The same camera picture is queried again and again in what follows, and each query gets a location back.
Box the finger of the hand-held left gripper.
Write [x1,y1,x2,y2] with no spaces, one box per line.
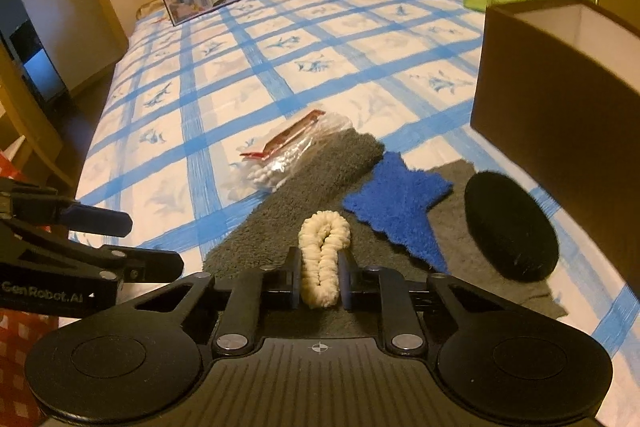
[10,189,133,238]
[99,246,185,284]

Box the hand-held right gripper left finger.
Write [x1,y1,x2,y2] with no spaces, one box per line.
[117,247,303,355]

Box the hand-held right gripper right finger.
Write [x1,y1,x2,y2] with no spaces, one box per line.
[339,252,526,355]

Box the cream fluffy scrunchie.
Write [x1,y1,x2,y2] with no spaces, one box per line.
[298,210,352,310]

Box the blue fuzzy cloth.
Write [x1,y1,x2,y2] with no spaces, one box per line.
[342,152,453,273]

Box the gray fuzzy towel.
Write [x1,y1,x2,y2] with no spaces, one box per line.
[202,129,387,280]

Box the cotton swab bag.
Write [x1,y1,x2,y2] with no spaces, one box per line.
[227,108,358,202]

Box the gray thin cloth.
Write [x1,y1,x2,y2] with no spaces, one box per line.
[345,159,568,319]

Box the black round pad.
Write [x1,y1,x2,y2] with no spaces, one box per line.
[464,172,560,284]

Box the brown cardboard storage box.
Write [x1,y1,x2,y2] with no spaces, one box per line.
[470,0,640,298]

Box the red checked bag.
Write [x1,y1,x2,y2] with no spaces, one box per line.
[0,147,66,427]

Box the blue checked bed sheet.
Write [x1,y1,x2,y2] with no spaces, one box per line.
[67,0,640,388]

